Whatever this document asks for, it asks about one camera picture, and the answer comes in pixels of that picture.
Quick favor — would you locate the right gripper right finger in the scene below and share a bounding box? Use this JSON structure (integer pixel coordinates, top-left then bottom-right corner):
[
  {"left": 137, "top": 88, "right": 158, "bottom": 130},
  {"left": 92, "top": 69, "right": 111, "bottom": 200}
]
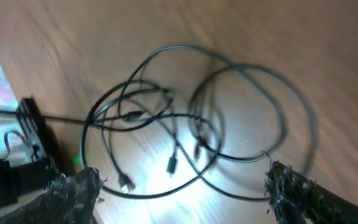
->
[{"left": 265, "top": 161, "right": 358, "bottom": 224}]

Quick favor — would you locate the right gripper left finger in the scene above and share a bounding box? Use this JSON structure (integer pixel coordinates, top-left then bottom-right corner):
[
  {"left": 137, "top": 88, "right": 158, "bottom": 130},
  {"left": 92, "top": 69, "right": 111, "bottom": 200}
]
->
[{"left": 0, "top": 167, "right": 103, "bottom": 224}]

